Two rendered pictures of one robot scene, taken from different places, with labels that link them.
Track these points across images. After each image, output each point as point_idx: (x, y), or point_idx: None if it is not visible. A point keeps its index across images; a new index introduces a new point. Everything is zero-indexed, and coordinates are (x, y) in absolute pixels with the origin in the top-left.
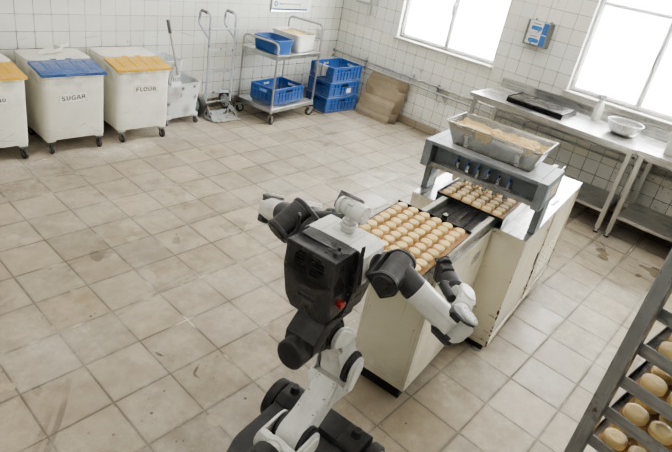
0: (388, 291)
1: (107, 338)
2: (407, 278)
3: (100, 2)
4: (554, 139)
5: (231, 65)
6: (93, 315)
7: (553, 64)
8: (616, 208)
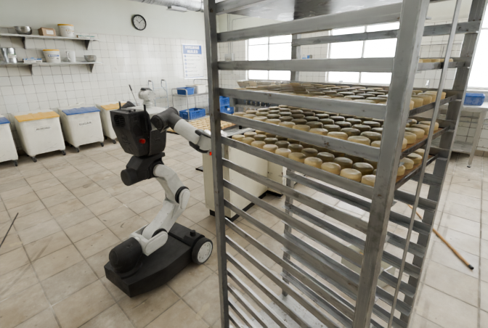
0: (160, 125)
1: (79, 217)
2: (170, 117)
3: (98, 82)
4: None
5: (168, 104)
6: (75, 209)
7: (316, 73)
8: None
